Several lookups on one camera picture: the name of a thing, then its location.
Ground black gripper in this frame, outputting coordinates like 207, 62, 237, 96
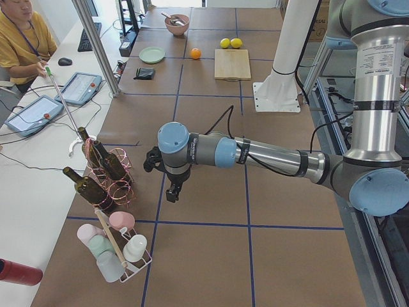
143, 146, 190, 202

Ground orange fruit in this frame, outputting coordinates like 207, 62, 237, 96
190, 48, 202, 59

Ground green plate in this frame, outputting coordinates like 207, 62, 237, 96
139, 47, 166, 64

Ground pink cup top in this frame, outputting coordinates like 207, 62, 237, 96
109, 211, 135, 230

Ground white cup right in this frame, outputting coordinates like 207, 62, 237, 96
123, 234, 147, 262

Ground dark green wine bottle middle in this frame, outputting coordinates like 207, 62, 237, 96
93, 140, 132, 185

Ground pale green cup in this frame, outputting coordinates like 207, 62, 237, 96
86, 235, 115, 258

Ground pale pink cup left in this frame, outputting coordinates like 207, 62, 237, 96
77, 224, 106, 246

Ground pale grey cup bottom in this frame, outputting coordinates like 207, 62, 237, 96
96, 251, 125, 283

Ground dark green wine bottle upper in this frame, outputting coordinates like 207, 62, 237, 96
78, 127, 100, 169

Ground grey folded cloth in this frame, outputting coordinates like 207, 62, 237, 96
134, 67, 155, 80

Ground teach pendant tablet far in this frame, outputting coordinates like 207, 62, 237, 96
60, 72, 102, 106

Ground teach pendant tablet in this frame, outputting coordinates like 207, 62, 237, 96
5, 95, 63, 137
60, 72, 102, 106

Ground wooden cutting board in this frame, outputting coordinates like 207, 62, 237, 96
214, 49, 251, 81

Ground teach pendant tablet near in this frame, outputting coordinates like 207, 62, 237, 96
5, 95, 63, 137

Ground yellow lemon near board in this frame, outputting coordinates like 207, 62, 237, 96
220, 38, 231, 49

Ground yellow lemon far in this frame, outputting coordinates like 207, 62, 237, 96
230, 38, 243, 49

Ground pink bowl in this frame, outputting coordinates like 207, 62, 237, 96
163, 13, 190, 36

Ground black computer mouse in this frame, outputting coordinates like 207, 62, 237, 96
58, 58, 72, 67

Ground metal scoop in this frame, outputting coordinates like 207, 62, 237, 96
161, 12, 186, 26

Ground black keyboard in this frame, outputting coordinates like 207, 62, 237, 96
77, 22, 103, 52

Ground red cylinder bottle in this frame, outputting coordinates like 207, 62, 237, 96
1, 259, 43, 286

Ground person in yellow shirt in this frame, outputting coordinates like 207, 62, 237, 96
1, 1, 57, 93

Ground copper wire wine rack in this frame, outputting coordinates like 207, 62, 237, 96
82, 138, 135, 209

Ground white wire cup rack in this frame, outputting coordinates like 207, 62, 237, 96
95, 210, 152, 283

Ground wooden rack handle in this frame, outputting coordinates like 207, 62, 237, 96
95, 210, 128, 269

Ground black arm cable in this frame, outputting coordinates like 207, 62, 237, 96
204, 105, 354, 177

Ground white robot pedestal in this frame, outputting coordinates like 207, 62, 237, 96
253, 0, 320, 113

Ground aluminium frame post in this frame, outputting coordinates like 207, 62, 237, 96
72, 0, 120, 97

